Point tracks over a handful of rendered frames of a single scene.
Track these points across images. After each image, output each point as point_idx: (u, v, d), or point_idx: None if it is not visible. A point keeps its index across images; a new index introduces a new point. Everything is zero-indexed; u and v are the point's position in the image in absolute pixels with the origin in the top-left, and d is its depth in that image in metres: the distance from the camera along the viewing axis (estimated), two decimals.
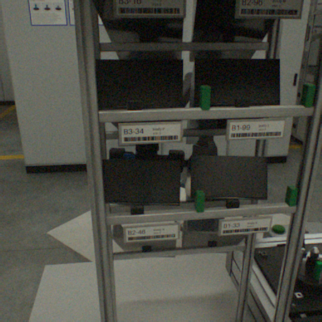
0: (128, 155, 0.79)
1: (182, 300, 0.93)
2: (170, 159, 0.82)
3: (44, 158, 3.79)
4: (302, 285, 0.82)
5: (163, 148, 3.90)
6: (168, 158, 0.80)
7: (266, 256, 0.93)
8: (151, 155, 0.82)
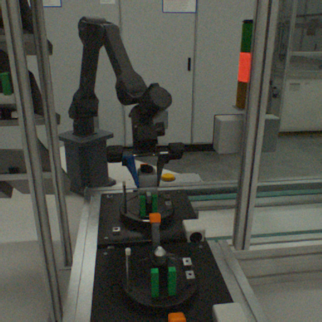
0: (127, 157, 0.76)
1: (22, 244, 0.89)
2: (170, 153, 0.80)
3: (5, 144, 3.75)
4: (127, 222, 0.78)
5: (126, 134, 3.86)
6: (168, 156, 0.78)
7: (111, 199, 0.89)
8: (150, 150, 0.79)
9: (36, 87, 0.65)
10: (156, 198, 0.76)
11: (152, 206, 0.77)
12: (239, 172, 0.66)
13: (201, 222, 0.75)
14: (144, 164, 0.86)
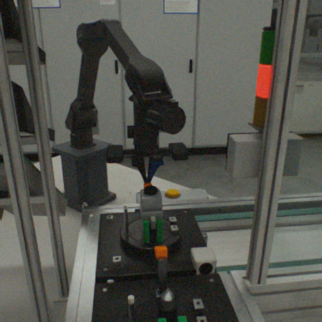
0: None
1: (14, 270, 0.81)
2: (130, 155, 0.77)
3: None
4: (129, 249, 0.70)
5: (126, 137, 3.78)
6: None
7: (111, 220, 0.81)
8: None
9: (26, 103, 0.57)
10: (161, 224, 0.68)
11: (156, 232, 0.69)
12: (256, 198, 0.58)
13: (211, 250, 0.67)
14: (148, 185, 0.76)
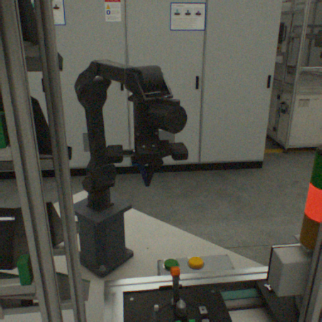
0: (138, 165, 0.74)
1: None
2: None
3: None
4: None
5: None
6: (160, 164, 0.75)
7: (273, 290, 0.81)
8: None
9: (55, 216, 0.53)
10: None
11: None
12: (302, 316, 0.54)
13: None
14: None
